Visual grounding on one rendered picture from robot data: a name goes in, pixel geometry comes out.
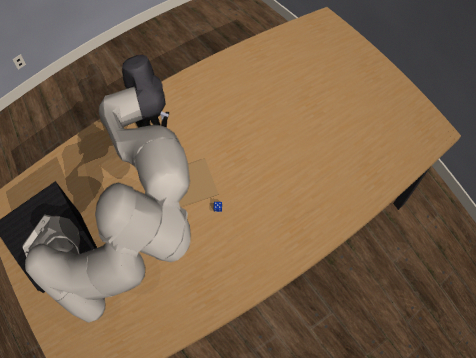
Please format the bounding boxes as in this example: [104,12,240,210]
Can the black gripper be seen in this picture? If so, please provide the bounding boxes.
[135,112,169,127]

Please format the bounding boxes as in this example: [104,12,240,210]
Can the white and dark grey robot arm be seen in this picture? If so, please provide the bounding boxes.
[23,55,191,323]

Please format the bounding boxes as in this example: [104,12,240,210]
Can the tan square mat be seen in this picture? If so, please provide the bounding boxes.
[179,159,219,207]

